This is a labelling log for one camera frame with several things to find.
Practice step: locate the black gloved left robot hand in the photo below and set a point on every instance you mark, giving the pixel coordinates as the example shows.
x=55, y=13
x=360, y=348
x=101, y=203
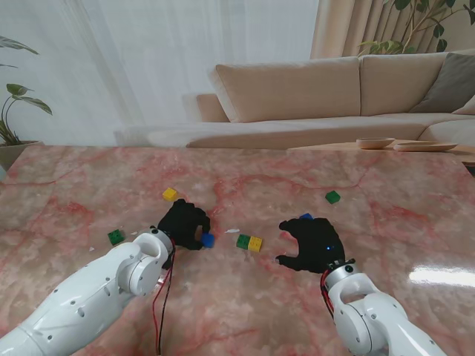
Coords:
x=182, y=222

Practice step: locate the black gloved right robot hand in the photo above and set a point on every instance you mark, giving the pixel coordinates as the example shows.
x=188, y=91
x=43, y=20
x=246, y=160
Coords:
x=319, y=244

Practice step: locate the blue toy brick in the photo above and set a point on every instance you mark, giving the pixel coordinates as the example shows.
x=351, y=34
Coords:
x=209, y=241
x=306, y=216

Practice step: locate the green toy brick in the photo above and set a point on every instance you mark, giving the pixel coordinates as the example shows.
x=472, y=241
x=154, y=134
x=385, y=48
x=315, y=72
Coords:
x=243, y=241
x=333, y=197
x=116, y=237

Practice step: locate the yellow toy brick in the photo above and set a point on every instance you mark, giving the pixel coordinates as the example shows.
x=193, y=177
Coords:
x=170, y=194
x=255, y=243

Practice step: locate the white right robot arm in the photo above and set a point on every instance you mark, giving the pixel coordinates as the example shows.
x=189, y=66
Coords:
x=371, y=315

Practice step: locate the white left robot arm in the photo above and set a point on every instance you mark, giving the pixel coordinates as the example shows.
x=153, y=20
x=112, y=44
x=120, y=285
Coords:
x=92, y=289

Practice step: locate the light wooden coffee table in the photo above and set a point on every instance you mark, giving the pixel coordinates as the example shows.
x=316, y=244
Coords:
x=334, y=147

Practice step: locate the wooden bowl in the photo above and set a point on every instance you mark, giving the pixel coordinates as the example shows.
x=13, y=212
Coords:
x=375, y=142

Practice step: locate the flat wooden plate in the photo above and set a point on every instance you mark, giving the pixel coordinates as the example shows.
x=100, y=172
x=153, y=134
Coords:
x=425, y=147

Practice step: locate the beige sofa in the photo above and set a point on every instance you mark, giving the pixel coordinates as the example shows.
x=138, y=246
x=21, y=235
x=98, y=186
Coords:
x=289, y=92

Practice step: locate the white sheer curtain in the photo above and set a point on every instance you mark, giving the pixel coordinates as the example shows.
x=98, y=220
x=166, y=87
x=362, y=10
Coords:
x=148, y=55

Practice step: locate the grey plant pot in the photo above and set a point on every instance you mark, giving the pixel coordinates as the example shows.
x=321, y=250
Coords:
x=15, y=152

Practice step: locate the green potted plant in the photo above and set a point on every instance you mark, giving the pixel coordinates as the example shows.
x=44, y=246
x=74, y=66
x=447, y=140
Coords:
x=37, y=104

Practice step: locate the cream cushion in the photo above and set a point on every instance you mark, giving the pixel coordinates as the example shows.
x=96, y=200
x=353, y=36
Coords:
x=468, y=108

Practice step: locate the grey cushion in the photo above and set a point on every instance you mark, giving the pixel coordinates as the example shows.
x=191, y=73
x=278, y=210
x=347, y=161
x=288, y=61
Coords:
x=452, y=81

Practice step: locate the beige curtain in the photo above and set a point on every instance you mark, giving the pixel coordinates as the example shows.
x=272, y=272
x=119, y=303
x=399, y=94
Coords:
x=334, y=29

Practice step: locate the tall leafy plant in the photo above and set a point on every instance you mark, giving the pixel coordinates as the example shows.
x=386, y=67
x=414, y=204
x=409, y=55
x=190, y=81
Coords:
x=439, y=30

